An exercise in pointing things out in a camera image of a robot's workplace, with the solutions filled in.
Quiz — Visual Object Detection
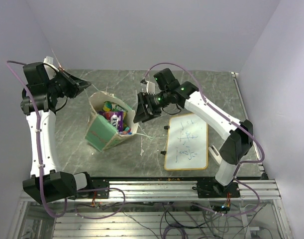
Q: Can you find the purple Fox's candy bag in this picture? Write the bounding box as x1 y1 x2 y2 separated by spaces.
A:
98 111 126 132

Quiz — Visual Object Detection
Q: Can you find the aluminium mounting rail frame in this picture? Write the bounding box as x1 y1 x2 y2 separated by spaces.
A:
7 178 294 239

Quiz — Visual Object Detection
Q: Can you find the yellow framed whiteboard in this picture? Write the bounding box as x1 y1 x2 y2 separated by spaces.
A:
164 114 208 171

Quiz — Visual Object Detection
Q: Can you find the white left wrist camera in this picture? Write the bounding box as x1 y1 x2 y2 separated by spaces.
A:
43 56 56 69

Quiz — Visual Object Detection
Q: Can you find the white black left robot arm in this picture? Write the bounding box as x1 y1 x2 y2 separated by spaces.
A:
20 62 94 204

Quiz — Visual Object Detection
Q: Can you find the yellow green round candy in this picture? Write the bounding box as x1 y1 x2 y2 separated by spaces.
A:
102 101 113 112

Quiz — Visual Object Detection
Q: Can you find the white whiteboard eraser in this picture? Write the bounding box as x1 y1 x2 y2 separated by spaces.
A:
208 145 222 166

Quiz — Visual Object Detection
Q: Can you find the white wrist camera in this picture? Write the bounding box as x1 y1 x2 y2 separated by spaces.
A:
140 79 155 94
43 56 56 69

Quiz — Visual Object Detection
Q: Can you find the green snack packet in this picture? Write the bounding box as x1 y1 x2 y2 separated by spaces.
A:
111 105 128 118

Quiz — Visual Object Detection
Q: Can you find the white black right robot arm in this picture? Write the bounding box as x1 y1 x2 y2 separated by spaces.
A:
133 68 253 197

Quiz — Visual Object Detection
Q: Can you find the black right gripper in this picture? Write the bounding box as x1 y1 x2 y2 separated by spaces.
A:
134 89 171 123

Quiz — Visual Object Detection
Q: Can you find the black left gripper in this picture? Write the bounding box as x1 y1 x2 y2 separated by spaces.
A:
46 67 92 99

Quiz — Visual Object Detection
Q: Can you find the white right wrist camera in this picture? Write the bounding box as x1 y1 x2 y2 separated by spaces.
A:
140 79 155 94

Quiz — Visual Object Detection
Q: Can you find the green white paper bag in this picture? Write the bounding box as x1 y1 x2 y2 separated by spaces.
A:
85 91 139 151

